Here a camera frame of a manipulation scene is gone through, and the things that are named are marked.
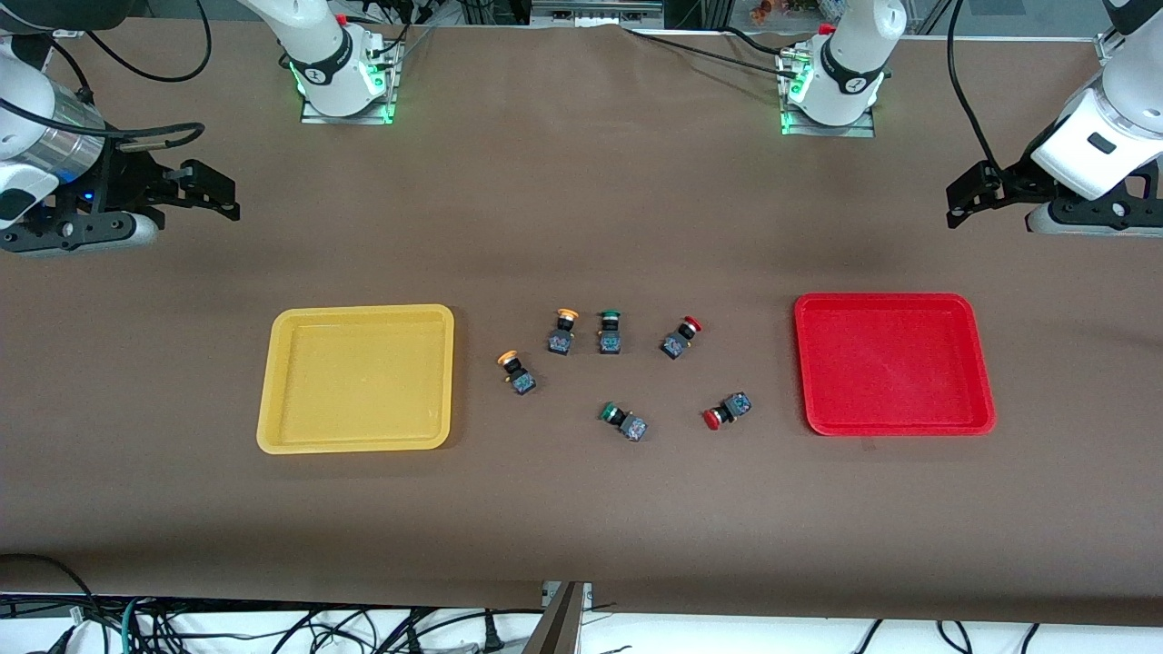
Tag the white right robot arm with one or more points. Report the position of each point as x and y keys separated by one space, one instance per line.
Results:
x=318 y=36

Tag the red plastic tray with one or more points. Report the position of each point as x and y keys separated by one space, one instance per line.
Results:
x=890 y=363

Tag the yellow plastic tray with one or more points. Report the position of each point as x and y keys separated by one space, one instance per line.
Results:
x=354 y=381

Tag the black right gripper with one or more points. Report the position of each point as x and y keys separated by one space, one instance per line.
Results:
x=124 y=179

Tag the aluminium frame rail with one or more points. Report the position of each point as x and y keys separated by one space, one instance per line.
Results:
x=595 y=14

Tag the green push button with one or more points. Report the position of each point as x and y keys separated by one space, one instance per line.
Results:
x=633 y=427
x=610 y=341

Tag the fabric table cover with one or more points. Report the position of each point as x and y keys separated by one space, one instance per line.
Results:
x=581 y=509

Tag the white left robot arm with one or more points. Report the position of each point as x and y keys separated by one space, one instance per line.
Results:
x=1072 y=159

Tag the black power plug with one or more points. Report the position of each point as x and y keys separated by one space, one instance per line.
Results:
x=492 y=636

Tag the orange push button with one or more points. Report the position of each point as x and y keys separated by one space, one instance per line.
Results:
x=522 y=381
x=560 y=341

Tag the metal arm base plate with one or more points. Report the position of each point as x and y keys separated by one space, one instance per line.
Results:
x=854 y=130
x=363 y=118

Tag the red push button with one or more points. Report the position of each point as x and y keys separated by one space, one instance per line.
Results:
x=734 y=405
x=674 y=345

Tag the colourful small objects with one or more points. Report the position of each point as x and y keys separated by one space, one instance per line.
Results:
x=772 y=9

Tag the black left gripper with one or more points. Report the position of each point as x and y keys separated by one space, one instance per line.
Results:
x=1019 y=179

